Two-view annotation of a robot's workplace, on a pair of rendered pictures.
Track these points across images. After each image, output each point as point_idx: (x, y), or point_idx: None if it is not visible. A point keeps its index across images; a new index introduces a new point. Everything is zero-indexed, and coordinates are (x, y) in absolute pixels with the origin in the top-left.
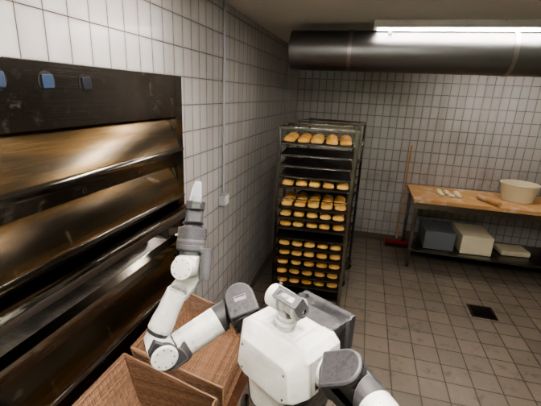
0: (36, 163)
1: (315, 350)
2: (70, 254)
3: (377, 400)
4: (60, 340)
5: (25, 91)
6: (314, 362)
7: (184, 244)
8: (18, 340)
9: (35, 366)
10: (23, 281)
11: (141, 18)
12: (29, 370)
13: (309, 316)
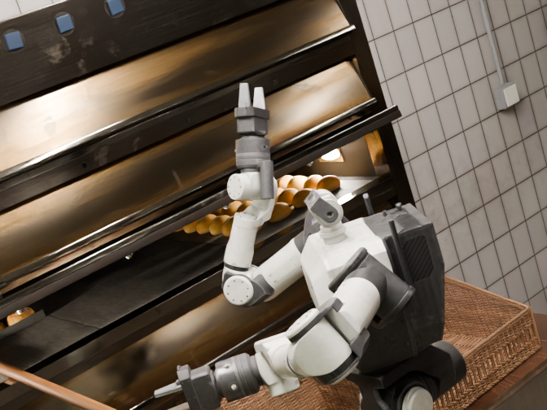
0: (121, 98)
1: (344, 257)
2: (177, 198)
3: (343, 284)
4: (193, 303)
5: (94, 25)
6: (338, 268)
7: (238, 159)
8: (149, 299)
9: (168, 330)
10: (132, 228)
11: None
12: (162, 332)
13: (374, 228)
